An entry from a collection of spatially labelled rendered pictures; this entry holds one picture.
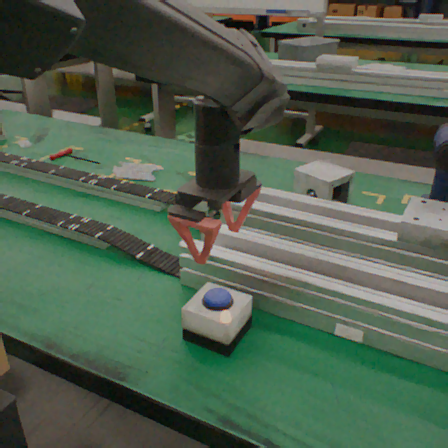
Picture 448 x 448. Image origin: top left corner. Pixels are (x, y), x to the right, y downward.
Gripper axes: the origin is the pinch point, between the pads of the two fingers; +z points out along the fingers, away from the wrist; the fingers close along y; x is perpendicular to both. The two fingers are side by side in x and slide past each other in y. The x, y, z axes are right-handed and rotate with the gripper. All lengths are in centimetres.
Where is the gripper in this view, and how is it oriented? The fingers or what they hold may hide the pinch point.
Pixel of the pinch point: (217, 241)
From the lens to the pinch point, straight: 67.4
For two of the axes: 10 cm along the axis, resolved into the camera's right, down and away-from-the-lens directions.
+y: 4.7, -4.3, 7.7
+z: 0.0, 8.7, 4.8
